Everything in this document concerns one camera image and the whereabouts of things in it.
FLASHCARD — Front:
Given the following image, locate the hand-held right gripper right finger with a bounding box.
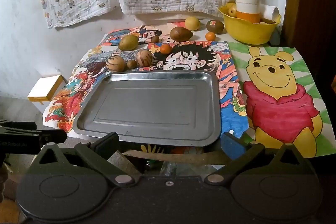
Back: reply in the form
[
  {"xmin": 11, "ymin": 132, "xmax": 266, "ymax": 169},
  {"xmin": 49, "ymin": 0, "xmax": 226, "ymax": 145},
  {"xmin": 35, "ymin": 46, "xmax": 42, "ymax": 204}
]
[{"xmin": 203, "ymin": 132, "xmax": 307, "ymax": 186}]

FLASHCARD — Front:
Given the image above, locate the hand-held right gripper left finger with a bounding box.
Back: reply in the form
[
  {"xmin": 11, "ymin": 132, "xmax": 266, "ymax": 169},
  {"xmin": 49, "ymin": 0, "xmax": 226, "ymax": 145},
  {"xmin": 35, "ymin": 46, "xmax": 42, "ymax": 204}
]
[{"xmin": 31, "ymin": 132, "xmax": 135, "ymax": 186}]

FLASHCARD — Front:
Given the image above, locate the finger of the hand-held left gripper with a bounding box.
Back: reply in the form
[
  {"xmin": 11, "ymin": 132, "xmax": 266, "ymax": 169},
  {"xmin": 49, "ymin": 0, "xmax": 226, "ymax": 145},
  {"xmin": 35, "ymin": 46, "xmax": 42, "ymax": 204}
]
[{"xmin": 39, "ymin": 129, "xmax": 68, "ymax": 148}]

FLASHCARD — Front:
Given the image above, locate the striped tan ball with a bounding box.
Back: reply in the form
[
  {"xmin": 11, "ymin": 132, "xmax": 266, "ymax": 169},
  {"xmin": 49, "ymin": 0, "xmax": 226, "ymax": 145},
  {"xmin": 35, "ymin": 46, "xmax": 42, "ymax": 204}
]
[
  {"xmin": 135, "ymin": 49, "xmax": 154, "ymax": 67},
  {"xmin": 106, "ymin": 55, "xmax": 125, "ymax": 72}
]

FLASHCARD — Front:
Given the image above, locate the yellow green mango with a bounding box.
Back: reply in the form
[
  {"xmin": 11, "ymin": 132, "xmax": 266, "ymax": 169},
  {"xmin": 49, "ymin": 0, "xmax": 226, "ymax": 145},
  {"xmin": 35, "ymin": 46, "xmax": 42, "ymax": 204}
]
[{"xmin": 118, "ymin": 34, "xmax": 139, "ymax": 51}]

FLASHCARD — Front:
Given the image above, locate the yellow plastic bowl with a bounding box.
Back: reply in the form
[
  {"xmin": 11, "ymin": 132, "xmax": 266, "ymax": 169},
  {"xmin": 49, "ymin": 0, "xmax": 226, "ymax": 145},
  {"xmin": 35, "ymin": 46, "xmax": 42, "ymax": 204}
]
[{"xmin": 217, "ymin": 2, "xmax": 282, "ymax": 45}]

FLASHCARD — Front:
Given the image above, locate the brown kiwi with sticker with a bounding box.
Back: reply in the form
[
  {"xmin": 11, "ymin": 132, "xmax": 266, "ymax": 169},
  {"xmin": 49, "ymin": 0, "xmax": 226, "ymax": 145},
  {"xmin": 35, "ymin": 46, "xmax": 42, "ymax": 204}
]
[{"xmin": 206, "ymin": 19, "xmax": 225, "ymax": 34}]

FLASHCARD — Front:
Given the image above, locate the brown pear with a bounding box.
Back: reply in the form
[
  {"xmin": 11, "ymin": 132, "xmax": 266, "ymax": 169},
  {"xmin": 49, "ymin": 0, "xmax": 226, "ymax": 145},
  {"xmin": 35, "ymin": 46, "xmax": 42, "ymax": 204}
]
[{"xmin": 170, "ymin": 27, "xmax": 194, "ymax": 42}]

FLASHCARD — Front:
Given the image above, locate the round yellow pear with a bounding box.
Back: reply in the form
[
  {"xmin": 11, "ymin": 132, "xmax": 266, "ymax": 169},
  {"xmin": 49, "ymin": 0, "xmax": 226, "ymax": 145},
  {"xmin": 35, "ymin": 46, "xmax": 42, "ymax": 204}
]
[{"xmin": 184, "ymin": 17, "xmax": 201, "ymax": 31}]

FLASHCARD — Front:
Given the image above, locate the white yellow box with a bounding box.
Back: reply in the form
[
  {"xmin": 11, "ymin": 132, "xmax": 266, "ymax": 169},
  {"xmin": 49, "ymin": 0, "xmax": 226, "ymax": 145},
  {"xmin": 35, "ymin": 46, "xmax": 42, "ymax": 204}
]
[{"xmin": 28, "ymin": 74, "xmax": 63, "ymax": 102}]

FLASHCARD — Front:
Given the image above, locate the metal tray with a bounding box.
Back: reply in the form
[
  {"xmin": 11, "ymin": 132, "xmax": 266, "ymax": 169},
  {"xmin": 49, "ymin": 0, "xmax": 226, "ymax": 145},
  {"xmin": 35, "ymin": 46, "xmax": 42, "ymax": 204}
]
[{"xmin": 73, "ymin": 70, "xmax": 221, "ymax": 147}]

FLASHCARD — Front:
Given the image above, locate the wooden plank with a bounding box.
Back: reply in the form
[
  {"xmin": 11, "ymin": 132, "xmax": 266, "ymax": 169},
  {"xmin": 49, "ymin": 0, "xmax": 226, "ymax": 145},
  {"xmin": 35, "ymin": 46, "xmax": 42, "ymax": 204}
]
[{"xmin": 122, "ymin": 149, "xmax": 223, "ymax": 165}]

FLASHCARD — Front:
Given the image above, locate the yellow bear drawing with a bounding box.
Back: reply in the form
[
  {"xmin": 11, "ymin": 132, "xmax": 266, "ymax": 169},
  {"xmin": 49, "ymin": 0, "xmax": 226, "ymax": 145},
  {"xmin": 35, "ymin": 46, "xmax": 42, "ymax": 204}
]
[{"xmin": 227, "ymin": 42, "xmax": 330, "ymax": 157}]

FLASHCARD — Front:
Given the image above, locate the colourful comic poster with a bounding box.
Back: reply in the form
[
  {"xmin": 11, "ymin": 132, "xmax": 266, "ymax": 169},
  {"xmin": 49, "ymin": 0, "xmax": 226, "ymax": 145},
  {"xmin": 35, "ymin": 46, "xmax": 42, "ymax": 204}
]
[{"xmin": 43, "ymin": 40, "xmax": 248, "ymax": 155}]

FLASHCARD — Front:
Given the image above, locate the cartoon children poster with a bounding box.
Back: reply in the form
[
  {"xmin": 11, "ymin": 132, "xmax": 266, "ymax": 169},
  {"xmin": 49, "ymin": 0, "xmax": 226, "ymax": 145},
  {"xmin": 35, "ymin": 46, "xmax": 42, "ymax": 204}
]
[{"xmin": 101, "ymin": 25, "xmax": 189, "ymax": 47}]

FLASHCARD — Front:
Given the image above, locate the white orange cup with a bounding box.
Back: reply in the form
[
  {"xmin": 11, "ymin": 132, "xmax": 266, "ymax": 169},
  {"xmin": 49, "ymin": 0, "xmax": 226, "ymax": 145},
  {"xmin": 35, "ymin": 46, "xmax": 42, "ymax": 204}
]
[{"xmin": 235, "ymin": 0, "xmax": 261, "ymax": 24}]

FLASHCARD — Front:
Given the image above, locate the white paper roll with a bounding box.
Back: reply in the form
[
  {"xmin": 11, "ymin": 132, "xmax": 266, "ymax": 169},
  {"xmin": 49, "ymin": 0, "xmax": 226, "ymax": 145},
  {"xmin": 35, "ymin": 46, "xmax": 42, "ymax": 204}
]
[{"xmin": 260, "ymin": 4, "xmax": 279, "ymax": 22}]

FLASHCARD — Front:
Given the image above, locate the brown wooden cabinet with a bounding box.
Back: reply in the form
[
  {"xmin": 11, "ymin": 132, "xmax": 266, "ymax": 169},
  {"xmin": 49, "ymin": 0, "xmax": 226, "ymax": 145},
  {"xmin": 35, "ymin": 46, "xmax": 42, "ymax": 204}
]
[{"xmin": 282, "ymin": 0, "xmax": 336, "ymax": 56}]

